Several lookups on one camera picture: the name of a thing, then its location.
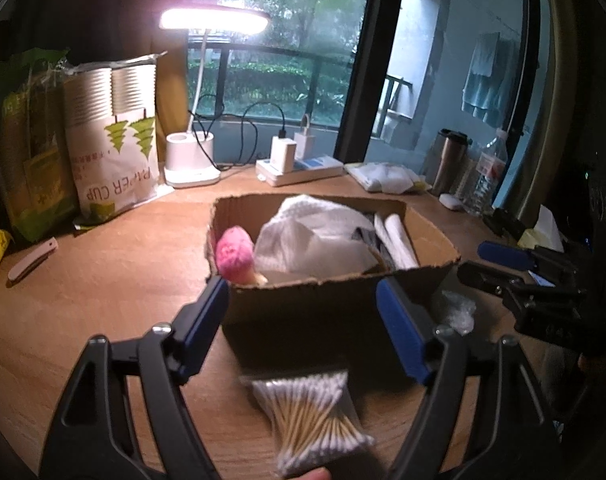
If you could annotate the clear plastic water bottle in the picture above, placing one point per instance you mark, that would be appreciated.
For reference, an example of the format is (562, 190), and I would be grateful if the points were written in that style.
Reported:
(485, 180)

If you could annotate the tan curtain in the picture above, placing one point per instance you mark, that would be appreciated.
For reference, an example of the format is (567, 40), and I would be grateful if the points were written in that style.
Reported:
(172, 100)
(583, 60)

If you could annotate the white paper cup package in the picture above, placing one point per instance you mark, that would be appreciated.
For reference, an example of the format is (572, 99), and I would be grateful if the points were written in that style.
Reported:
(118, 175)

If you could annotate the small clear plastic bag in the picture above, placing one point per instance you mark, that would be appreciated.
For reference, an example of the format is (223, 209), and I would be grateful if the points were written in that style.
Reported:
(455, 310)

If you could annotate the dark curtain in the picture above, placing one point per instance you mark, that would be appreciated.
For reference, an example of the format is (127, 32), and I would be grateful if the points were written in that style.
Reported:
(83, 5)

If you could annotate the brown cardboard box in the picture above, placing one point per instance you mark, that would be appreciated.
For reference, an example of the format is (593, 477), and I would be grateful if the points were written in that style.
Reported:
(308, 310)

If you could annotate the white computer mouse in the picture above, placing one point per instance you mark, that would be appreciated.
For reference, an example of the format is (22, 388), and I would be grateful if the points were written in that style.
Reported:
(451, 201)

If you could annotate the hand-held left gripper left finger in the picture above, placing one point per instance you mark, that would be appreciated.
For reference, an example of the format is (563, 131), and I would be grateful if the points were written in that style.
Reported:
(205, 325)

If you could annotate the person's left hand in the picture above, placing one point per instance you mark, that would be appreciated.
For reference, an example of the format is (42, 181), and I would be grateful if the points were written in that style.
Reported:
(310, 474)

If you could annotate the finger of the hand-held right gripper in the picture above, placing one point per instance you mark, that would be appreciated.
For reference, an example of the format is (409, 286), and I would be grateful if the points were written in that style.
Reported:
(503, 254)
(488, 280)

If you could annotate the person's right hand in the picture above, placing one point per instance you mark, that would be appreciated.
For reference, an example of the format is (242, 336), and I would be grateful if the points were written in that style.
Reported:
(590, 364)

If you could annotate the flat yellow packet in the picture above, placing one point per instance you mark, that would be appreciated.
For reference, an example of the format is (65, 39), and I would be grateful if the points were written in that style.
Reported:
(420, 186)

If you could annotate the bag of cotton swabs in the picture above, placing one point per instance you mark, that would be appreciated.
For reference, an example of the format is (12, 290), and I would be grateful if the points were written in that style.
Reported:
(308, 410)

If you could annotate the small black box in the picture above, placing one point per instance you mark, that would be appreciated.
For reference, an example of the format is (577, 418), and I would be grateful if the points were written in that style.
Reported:
(505, 222)

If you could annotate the black window frame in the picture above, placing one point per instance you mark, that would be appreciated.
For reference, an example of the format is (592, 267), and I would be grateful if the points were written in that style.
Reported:
(368, 60)

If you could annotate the yellow tissue pack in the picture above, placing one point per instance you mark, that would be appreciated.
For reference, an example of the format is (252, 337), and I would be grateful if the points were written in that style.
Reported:
(545, 230)

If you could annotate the hanging light blue towel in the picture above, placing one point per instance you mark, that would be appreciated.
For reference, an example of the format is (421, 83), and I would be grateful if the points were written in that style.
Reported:
(488, 85)

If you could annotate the stainless steel travel mug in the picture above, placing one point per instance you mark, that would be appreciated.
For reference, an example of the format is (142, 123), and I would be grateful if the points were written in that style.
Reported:
(448, 165)

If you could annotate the green paper cup package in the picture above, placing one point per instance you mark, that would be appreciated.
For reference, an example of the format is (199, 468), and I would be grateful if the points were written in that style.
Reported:
(33, 160)

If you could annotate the white desk lamp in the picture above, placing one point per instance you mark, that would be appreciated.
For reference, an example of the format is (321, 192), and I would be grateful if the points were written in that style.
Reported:
(190, 160)

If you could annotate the white cloth packet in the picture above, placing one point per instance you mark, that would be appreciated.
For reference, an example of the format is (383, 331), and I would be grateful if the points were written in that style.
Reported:
(383, 177)

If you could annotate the balcony railing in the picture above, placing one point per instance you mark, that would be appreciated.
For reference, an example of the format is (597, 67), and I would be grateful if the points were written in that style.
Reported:
(283, 55)

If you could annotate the large white charger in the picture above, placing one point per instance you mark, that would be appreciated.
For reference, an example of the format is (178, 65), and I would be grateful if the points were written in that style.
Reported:
(283, 155)

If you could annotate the pink knitted ice cream toy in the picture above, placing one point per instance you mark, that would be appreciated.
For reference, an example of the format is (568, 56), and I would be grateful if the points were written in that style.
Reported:
(235, 255)

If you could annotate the white paper towel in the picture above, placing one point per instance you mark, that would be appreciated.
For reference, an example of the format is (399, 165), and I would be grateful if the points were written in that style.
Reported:
(313, 240)
(400, 242)

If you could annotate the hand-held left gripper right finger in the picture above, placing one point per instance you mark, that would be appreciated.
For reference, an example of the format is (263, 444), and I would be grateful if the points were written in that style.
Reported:
(400, 330)

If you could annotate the white power strip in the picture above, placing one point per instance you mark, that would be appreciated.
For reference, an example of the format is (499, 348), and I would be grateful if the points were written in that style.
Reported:
(313, 167)

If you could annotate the small white charger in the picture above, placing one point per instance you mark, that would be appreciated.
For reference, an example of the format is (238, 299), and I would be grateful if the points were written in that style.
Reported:
(303, 145)

